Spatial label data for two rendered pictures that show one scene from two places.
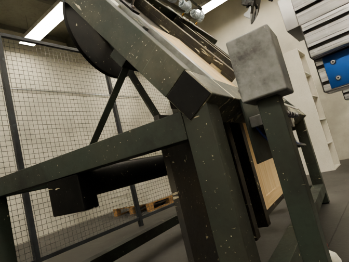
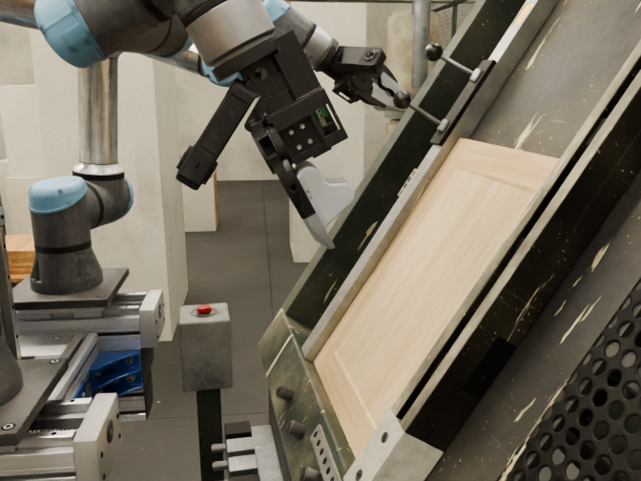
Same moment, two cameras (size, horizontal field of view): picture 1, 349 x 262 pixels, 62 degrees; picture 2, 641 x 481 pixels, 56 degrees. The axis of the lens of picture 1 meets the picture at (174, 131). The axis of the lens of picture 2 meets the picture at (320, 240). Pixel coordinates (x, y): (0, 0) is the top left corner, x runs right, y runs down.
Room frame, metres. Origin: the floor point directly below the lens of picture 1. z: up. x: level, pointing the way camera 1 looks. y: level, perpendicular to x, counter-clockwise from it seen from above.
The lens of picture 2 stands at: (2.00, -0.99, 1.48)
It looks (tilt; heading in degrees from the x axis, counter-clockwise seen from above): 15 degrees down; 138
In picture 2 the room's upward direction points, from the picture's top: straight up
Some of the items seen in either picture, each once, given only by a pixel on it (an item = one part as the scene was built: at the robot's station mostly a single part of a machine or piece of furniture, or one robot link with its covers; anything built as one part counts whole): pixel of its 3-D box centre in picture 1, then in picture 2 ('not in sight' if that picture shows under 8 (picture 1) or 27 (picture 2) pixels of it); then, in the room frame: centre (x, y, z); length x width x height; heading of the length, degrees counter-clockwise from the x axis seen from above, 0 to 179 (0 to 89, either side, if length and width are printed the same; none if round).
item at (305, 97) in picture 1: (301, 113); not in sight; (5.02, -2.23, 1.03); 0.60 x 0.58 x 2.05; 144
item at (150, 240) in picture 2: not in sight; (122, 181); (-1.54, 0.57, 0.88); 0.90 x 0.60 x 1.75; 144
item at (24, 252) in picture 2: not in sight; (29, 262); (-2.67, 0.28, 0.15); 0.61 x 0.51 x 0.31; 144
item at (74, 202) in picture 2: not in sight; (61, 209); (0.68, -0.55, 1.20); 0.13 x 0.12 x 0.14; 122
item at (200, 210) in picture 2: not in sight; (187, 192); (-3.46, 2.09, 0.36); 0.58 x 0.45 x 0.72; 54
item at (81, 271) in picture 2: not in sight; (65, 261); (0.68, -0.55, 1.09); 0.15 x 0.15 x 0.10
